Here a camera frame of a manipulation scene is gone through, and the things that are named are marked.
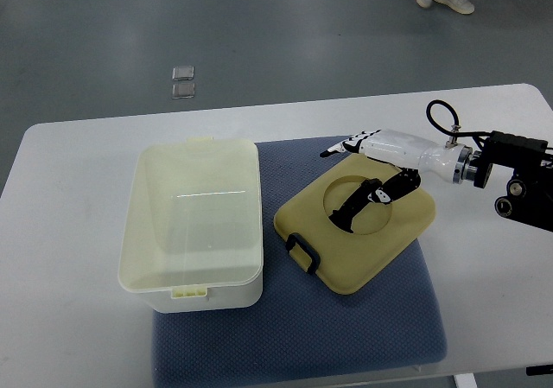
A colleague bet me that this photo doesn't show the white sneaker left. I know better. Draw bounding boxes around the white sneaker left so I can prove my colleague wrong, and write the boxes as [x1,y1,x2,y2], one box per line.
[433,0,475,15]

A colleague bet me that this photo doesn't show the upper metal floor plate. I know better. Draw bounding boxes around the upper metal floor plate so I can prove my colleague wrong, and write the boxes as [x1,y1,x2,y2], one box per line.
[172,65,194,81]

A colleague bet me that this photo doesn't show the yellow storage box lid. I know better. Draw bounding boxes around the yellow storage box lid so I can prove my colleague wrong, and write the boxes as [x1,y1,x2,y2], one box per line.
[274,155,435,295]

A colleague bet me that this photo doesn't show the blue-grey fabric mat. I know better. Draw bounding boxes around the blue-grey fabric mat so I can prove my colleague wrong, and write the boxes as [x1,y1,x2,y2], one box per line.
[152,137,447,387]

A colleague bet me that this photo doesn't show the black cable loop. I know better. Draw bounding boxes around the black cable loop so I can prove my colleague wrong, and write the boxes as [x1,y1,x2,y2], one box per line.
[426,99,493,147]

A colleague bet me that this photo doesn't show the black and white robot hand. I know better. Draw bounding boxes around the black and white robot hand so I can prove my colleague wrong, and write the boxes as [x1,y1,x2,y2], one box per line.
[320,130,473,205]

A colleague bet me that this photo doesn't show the white storage box base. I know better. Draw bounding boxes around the white storage box base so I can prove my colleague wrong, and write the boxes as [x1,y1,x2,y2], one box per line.
[118,138,264,314]

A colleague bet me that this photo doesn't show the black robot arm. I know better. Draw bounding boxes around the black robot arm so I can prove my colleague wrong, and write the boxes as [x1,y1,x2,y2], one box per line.
[471,131,552,232]

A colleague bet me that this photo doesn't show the white table leg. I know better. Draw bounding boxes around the white table leg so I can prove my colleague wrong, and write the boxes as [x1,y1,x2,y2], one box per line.
[454,373,478,388]

